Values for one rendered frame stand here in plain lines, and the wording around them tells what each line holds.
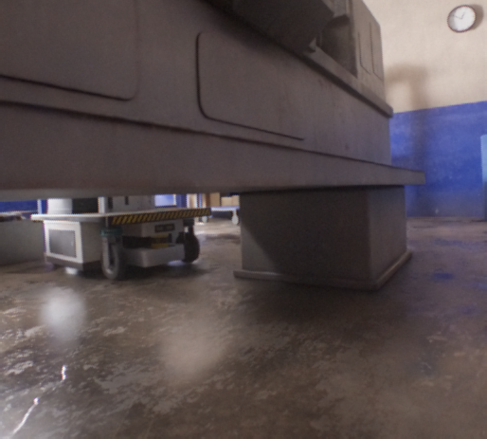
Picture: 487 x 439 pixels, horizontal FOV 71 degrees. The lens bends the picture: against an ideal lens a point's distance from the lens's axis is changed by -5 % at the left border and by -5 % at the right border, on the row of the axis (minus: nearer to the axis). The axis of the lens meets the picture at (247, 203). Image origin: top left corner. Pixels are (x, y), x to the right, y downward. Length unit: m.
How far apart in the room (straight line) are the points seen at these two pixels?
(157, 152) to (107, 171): 0.06
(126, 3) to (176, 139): 0.29
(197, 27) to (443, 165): 4.33
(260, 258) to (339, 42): 1.03
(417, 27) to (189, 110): 4.73
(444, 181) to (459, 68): 1.35
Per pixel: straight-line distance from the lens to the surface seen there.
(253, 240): 1.66
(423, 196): 4.87
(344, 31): 1.75
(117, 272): 1.80
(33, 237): 2.79
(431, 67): 5.06
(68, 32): 0.55
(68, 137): 0.32
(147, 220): 1.80
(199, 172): 0.41
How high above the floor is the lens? 0.39
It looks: 2 degrees down
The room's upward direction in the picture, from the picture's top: 3 degrees counter-clockwise
